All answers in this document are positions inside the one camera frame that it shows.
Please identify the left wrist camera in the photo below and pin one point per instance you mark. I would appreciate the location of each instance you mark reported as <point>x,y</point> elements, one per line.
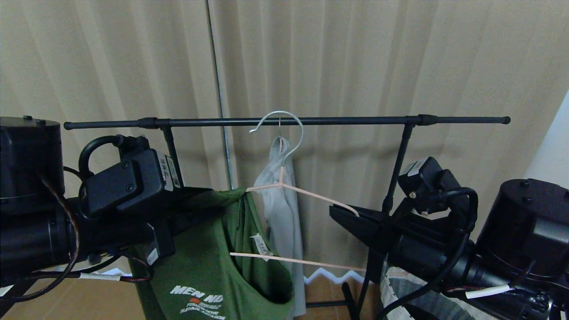
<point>129,182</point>

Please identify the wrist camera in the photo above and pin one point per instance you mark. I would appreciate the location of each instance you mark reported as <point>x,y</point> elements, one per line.
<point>426,182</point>
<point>129,182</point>

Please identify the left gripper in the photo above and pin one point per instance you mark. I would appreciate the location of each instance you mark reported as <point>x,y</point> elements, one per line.
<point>44,240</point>

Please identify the grey curtain pull rod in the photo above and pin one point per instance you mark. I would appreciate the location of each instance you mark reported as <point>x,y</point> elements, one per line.
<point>220,89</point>

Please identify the pink clothes hanger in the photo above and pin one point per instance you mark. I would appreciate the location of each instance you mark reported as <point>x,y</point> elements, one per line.
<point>311,194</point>
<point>280,133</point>

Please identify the white laundry basket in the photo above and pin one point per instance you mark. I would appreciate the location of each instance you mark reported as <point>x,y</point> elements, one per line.
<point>400,289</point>

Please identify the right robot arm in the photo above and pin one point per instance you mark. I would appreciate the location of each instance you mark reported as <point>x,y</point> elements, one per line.
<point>529,222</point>

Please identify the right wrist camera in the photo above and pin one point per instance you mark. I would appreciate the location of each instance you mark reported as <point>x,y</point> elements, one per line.
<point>426,182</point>

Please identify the green garment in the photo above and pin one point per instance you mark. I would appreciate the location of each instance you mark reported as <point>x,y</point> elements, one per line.
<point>200,258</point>

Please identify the black clothes rack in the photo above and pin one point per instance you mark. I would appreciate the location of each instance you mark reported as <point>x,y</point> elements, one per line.
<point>355,120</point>

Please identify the pale grey shorts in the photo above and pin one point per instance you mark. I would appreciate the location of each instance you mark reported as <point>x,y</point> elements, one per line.
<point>284,222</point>

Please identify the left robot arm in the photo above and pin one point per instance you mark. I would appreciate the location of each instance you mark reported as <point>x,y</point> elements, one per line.
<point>26,155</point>

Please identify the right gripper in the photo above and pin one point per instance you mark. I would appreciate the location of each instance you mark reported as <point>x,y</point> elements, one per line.
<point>426,253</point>

